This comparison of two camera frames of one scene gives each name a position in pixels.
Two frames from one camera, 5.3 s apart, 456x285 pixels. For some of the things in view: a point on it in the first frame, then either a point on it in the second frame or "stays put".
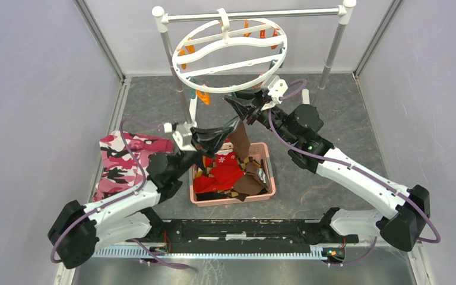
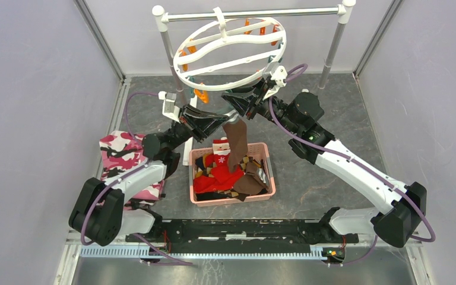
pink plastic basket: x=260 y=151 stays put
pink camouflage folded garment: x=124 y=163 stays put
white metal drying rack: x=164 y=18 stays put
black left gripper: x=209 y=140 -> x=199 y=124
